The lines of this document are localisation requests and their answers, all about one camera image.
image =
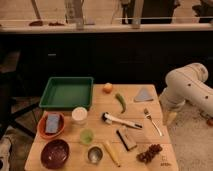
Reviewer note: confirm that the orange plate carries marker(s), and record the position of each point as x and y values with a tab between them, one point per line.
42	124

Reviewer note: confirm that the yellow corn cob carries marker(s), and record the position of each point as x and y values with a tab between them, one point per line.
112	153

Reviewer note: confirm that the green plastic tray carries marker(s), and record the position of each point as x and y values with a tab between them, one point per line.
67	93

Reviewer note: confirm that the bunch of dark grapes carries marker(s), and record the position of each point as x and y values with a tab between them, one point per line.
149	154

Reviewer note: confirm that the white plastic cup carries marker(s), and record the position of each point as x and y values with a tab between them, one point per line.
79	115

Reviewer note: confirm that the green chili pepper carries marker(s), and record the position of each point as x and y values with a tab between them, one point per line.
121	100

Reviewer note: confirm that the silver metal fork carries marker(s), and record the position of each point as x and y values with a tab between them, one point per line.
148	116

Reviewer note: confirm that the orange fruit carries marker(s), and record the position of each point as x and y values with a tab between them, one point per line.
107	88

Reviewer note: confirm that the dark red bowl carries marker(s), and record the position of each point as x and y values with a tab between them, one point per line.
55	154

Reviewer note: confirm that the small steel cup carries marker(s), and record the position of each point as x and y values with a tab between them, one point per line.
95	154

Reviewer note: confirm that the white handled dish brush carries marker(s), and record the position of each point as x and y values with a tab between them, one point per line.
110	119

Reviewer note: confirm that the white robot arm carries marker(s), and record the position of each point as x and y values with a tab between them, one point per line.
186	84

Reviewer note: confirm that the brown rectangular block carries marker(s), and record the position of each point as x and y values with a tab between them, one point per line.
126	138

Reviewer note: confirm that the grey triangular cloth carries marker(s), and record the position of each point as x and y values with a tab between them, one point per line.
143	95

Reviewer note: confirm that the blue sponge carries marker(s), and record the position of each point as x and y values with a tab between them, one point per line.
52	123

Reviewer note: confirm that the green translucent cup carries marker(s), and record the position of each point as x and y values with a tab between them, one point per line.
86	136

